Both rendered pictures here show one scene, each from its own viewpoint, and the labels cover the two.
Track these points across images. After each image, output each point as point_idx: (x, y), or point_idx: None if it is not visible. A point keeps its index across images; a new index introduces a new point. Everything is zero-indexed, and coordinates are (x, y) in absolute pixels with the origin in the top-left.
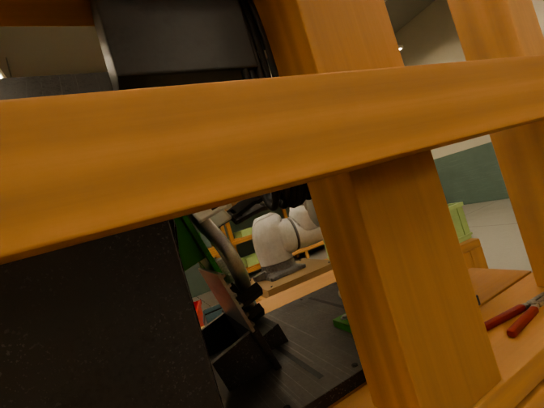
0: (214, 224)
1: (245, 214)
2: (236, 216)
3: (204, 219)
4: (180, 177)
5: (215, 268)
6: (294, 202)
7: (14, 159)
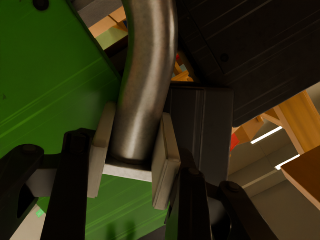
0: (162, 95)
1: (8, 202)
2: (72, 160)
3: (166, 117)
4: None
5: (68, 0)
6: None
7: None
